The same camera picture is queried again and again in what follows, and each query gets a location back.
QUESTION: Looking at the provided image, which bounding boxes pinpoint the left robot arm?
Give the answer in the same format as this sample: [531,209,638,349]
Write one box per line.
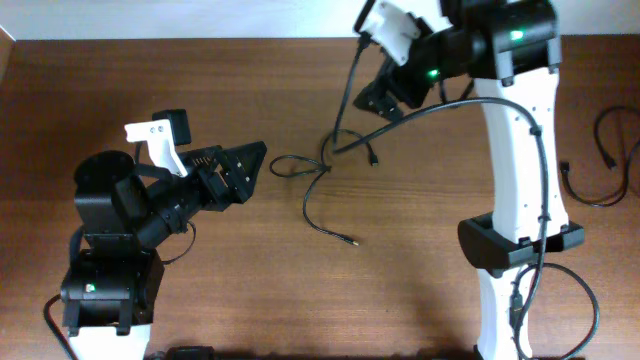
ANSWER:
[59,109,267,359]

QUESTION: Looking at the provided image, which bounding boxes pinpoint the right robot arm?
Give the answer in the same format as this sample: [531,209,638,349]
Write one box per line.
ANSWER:
[354,1,584,359]

